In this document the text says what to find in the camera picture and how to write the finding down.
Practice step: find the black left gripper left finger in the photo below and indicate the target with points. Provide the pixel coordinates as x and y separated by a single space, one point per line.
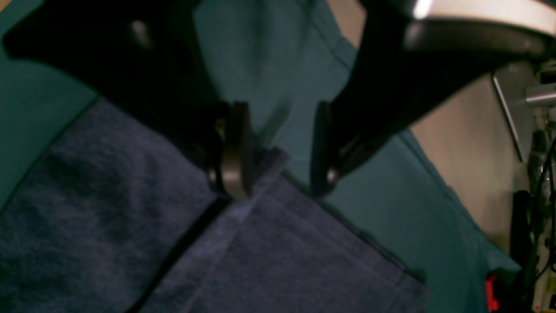
144 56

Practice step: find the teal table cloth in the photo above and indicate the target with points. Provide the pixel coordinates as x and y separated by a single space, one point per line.
283 57

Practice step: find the orange black clamp top right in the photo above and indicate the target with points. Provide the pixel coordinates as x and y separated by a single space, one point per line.
492 302

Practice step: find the blue-grey T-shirt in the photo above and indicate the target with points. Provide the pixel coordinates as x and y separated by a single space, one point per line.
114 219

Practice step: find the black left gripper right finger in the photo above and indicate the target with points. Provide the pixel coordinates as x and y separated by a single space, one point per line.
413 55

